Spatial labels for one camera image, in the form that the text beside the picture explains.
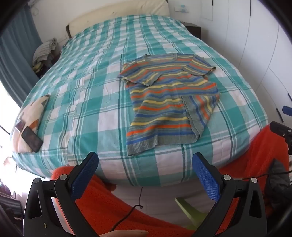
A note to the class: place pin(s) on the patterned cushion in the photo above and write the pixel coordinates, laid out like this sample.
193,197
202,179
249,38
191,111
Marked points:
32,111

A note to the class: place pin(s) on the orange knit blanket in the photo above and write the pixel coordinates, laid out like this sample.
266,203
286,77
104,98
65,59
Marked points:
109,205

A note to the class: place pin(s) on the brown wallet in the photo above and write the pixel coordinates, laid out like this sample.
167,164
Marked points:
20,124

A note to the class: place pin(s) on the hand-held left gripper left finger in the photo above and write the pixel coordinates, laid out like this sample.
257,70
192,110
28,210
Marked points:
85,175

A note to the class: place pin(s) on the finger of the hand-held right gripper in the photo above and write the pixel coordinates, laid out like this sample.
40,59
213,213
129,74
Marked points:
288,109
280,130

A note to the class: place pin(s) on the white wall socket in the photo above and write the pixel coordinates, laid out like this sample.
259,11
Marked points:
182,9

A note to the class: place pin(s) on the person's left hand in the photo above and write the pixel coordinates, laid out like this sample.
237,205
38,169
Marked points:
125,233

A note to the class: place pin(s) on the bed with teal plaid blanket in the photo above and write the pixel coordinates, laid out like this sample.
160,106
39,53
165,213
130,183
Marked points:
79,102

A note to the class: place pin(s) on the yellow green cloth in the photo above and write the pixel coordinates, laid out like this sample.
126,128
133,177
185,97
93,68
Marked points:
38,68

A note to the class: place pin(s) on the blue curtain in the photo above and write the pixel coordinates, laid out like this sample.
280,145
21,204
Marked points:
16,57

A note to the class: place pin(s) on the dark grey cloth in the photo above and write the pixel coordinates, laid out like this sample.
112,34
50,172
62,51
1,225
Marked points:
277,182

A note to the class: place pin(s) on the black smartphone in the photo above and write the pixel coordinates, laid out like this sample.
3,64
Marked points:
32,139

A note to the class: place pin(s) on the pile of striped clothes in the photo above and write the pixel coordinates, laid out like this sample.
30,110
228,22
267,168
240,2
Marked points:
44,50

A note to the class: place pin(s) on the striped knit sweater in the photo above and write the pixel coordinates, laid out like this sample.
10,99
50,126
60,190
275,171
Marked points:
164,102

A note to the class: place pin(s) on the green plastic stool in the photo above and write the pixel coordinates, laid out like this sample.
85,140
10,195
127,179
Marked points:
191,212

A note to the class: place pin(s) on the cream headboard cushion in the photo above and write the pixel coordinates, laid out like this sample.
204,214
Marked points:
114,11

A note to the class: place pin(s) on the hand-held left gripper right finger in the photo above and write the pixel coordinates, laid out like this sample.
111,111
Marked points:
206,177

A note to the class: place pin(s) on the dark wooden nightstand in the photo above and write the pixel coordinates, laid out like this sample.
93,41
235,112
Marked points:
194,30

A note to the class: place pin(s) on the white wardrobe doors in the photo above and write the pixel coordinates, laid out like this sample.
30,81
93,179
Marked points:
257,45

